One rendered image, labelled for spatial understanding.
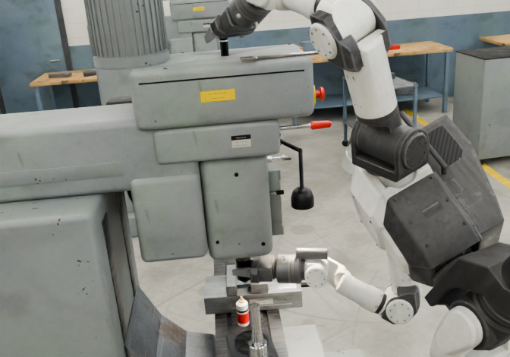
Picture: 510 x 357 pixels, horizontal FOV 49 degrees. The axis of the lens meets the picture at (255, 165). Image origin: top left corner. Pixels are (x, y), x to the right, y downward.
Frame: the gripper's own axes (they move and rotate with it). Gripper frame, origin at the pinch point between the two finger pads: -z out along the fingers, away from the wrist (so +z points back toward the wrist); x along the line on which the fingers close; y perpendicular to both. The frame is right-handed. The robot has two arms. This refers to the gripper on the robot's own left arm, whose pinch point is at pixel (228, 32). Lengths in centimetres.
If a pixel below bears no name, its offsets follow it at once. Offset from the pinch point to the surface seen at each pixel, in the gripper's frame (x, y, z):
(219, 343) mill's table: -9, -82, -58
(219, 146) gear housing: -8.8, -27.1, -9.3
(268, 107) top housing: 2.6, -22.5, 1.8
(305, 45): 387, 156, -454
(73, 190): -44, -25, -31
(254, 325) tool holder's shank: -17, -73, -9
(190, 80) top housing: -14.4, -10.4, -1.5
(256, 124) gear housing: 0.3, -25.3, -2.8
